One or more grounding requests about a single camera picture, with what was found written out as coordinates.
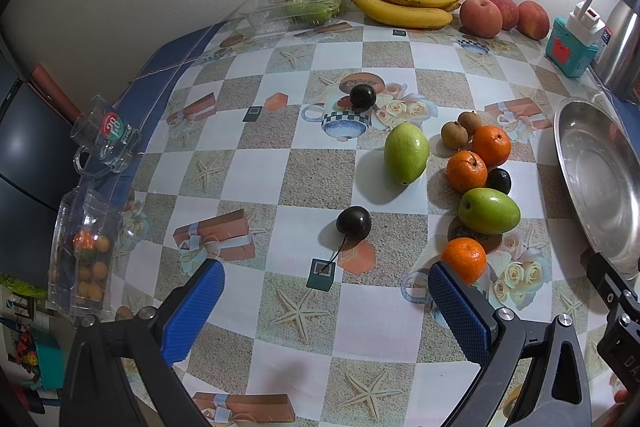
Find teal toy box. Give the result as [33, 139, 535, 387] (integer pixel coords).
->
[546, 17, 598, 78]

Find green mango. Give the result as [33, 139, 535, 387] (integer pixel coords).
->
[384, 122, 430, 185]
[458, 187, 521, 235]

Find glass mug with logo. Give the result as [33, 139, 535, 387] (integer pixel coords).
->
[70, 95, 141, 179]

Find orange top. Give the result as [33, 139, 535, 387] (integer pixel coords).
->
[471, 124, 511, 167]

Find dark plum with stem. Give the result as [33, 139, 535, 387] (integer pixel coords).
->
[319, 206, 373, 275]

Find red apple middle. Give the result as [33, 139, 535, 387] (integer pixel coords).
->
[489, 0, 520, 31]

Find patterned vinyl tablecloth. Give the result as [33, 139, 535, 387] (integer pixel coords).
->
[110, 15, 620, 426]

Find orange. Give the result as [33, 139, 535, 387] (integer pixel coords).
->
[471, 124, 511, 167]
[446, 150, 488, 193]
[440, 237, 487, 285]

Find clear box small oranges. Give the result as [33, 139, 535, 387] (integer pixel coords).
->
[48, 183, 120, 323]

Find blue cloth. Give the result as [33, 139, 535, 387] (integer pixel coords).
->
[94, 23, 222, 210]

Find large steel bowl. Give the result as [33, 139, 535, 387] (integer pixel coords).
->
[553, 98, 639, 279]

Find clear bag green fruit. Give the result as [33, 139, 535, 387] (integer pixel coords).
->
[227, 0, 344, 35]

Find red apple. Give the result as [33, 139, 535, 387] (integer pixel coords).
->
[516, 0, 550, 40]
[460, 0, 502, 38]
[489, 0, 520, 31]

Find brown kiwi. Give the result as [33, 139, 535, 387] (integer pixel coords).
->
[440, 121, 469, 150]
[457, 112, 483, 138]

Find red apple front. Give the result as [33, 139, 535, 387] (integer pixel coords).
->
[460, 0, 502, 38]

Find red apple right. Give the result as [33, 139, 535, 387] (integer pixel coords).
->
[516, 0, 550, 40]

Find steel thermos jug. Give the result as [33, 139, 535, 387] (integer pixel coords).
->
[591, 0, 639, 102]

